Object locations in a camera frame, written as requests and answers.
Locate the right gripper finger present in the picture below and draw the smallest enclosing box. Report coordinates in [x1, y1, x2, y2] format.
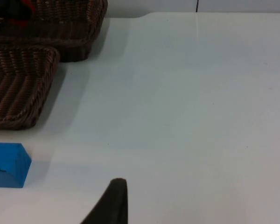
[80, 178, 129, 224]

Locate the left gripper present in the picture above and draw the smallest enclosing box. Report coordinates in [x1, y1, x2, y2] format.
[0, 0, 35, 22]

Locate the dark brown wicker basket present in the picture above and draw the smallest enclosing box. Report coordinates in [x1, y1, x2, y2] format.
[0, 44, 61, 131]
[0, 0, 109, 63]

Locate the blue cube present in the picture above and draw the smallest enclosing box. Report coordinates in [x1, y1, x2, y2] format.
[0, 142, 32, 188]

